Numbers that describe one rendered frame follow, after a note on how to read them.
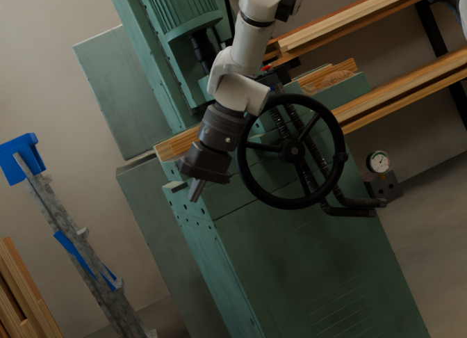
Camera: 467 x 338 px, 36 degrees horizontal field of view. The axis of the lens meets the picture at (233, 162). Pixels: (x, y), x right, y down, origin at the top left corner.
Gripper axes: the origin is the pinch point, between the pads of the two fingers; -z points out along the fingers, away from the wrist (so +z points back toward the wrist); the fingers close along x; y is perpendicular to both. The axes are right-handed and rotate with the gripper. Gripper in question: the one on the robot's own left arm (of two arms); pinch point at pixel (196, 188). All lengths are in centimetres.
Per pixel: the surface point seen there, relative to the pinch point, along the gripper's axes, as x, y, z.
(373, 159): 58, 18, 13
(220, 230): 24.3, 22.2, -18.3
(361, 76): 54, 33, 31
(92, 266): 24, 90, -71
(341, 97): 50, 31, 24
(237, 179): 25.9, 27.0, -5.0
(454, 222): 189, 95, -23
